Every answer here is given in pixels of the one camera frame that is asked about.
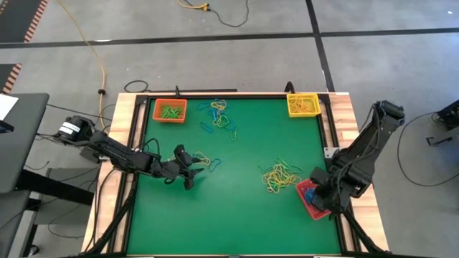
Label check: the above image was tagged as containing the red plastic basket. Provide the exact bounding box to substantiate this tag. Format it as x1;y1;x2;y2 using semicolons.
295;178;333;221

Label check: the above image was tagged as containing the black aluminium table frame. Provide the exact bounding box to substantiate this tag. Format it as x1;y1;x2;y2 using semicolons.
80;89;392;258

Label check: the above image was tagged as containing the white paper stack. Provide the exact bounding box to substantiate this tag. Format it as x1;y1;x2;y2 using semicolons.
0;93;19;121

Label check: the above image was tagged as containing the yellow extension cord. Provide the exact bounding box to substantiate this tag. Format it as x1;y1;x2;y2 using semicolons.
176;0;211;11

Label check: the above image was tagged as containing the black floor cable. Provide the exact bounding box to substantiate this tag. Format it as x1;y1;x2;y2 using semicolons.
206;0;250;28
396;111;459;188

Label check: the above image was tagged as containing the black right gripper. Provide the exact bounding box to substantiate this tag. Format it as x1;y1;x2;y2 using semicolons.
310;166;344;215

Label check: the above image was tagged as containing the black cable loop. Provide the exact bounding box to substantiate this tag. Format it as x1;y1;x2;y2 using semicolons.
123;79;150;93

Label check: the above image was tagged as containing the light wooden table board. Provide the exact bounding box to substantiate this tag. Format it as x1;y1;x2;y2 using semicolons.
328;92;390;252
81;92;144;254

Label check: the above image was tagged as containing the yellow hanging power cable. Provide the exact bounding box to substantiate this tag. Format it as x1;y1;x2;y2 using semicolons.
57;0;108;96

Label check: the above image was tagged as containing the black striped floor mat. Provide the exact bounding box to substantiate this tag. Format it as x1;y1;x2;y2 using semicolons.
0;63;23;95
0;0;49;43

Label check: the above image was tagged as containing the black desk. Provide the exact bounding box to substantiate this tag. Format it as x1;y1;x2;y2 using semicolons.
0;92;50;194

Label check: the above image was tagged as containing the rubber band pile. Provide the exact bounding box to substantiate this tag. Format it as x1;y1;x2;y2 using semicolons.
193;150;212;167
261;166;303;195

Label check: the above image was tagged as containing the black floor equipment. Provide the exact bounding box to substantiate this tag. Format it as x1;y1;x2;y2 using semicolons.
432;99;459;132

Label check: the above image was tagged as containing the orange plastic basket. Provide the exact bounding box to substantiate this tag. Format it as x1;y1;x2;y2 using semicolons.
152;98;188;124

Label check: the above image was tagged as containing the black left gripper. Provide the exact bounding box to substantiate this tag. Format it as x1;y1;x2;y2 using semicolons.
157;144;205;190

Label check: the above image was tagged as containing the right pile of bands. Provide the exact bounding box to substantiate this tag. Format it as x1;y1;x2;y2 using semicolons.
272;165;301;187

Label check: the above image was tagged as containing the grey desk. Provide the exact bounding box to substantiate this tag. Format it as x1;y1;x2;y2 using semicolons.
0;188;32;258

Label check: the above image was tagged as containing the green table mat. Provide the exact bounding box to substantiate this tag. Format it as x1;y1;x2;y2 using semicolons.
127;98;341;256

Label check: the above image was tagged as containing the yellow plastic basket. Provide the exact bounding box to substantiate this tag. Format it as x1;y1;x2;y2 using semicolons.
286;92;322;118

